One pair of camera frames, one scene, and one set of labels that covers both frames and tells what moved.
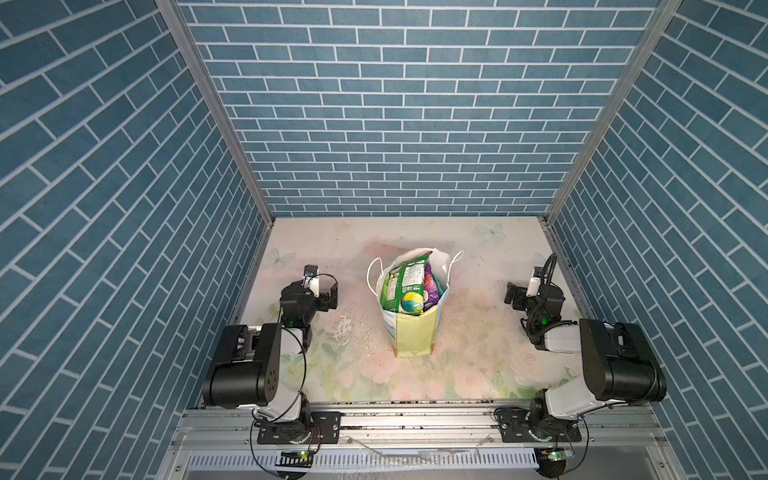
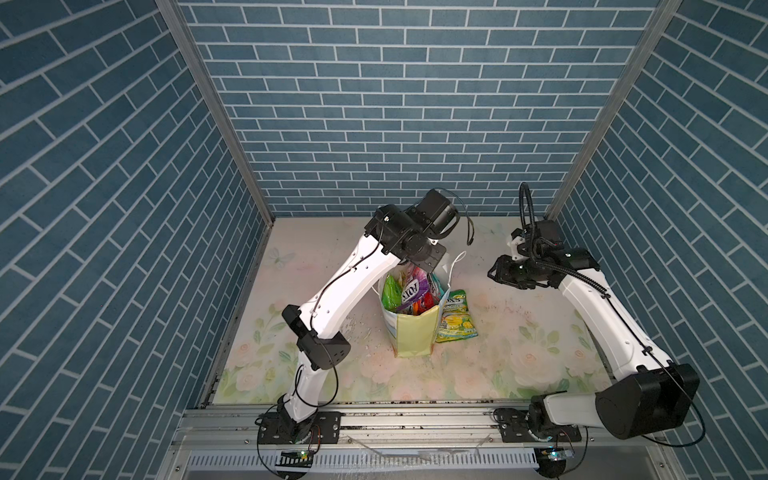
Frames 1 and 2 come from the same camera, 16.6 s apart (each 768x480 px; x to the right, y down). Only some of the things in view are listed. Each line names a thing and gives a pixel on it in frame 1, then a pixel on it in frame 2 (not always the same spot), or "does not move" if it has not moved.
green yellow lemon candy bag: (403, 288) to (456, 322)
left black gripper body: (321, 303) to (429, 255)
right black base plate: (514, 428) does not move
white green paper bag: (413, 335) does not move
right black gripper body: (522, 302) to (515, 272)
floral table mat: (483, 355) does not move
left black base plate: (313, 427) does not move
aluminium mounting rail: (629, 444) does not move
